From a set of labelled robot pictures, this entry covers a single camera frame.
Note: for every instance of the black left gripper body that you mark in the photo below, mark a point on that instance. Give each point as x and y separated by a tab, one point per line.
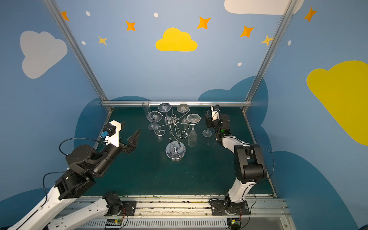
125	144

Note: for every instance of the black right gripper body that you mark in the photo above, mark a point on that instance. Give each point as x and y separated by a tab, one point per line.
210	121

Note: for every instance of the clear wine glass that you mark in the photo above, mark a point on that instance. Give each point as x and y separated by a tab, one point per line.
165	108
193	120
208	119
183	109
154	117
146	109

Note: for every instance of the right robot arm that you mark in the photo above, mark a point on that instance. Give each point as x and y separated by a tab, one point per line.
249	164

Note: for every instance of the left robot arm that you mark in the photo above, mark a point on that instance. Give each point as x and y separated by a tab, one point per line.
85	164

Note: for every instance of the chrome wine glass rack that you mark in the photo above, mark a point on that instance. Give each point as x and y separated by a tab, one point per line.
175	150

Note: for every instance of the green circuit board left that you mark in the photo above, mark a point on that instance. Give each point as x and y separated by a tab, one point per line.
113	223

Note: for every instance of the green circuit board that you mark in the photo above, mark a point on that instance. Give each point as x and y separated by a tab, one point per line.
233	224
113	223

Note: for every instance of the green circuit board right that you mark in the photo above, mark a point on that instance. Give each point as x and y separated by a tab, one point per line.
233	224

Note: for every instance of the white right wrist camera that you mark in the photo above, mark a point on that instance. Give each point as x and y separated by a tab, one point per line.
215	112

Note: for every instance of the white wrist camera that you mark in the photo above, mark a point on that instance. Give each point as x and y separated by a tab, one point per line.
215	112
110	133

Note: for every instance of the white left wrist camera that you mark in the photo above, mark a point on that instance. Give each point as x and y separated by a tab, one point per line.
110	133

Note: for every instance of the aluminium back frame rail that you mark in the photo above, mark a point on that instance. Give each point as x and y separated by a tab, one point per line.
176	103

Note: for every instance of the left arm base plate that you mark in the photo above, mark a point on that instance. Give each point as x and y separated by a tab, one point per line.
127	208

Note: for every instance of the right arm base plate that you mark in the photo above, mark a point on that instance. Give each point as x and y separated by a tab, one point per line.
227	208

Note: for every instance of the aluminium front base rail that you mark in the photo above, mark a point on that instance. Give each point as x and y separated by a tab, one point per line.
184	212

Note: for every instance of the aluminium right frame post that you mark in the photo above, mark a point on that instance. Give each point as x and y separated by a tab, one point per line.
284	22

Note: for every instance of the aluminium frame post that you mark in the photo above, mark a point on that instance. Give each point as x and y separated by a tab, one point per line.
284	22
66	31

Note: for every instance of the aluminium left frame post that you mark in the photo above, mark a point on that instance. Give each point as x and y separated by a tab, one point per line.
66	31

